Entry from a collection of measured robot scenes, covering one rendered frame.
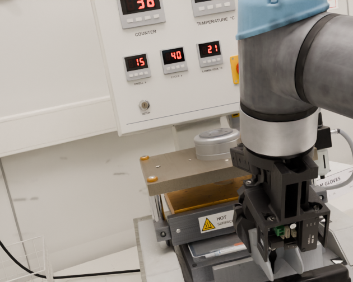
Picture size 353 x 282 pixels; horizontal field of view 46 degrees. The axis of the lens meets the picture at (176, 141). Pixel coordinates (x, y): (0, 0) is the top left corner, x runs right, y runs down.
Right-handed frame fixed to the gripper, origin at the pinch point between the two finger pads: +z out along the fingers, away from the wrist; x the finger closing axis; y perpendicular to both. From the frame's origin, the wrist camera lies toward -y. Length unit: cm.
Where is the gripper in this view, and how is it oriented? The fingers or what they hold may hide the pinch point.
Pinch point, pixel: (269, 261)
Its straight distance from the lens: 58.5
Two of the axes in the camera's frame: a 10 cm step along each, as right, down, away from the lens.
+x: 9.7, -2.0, 1.2
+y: 2.0, 4.9, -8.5
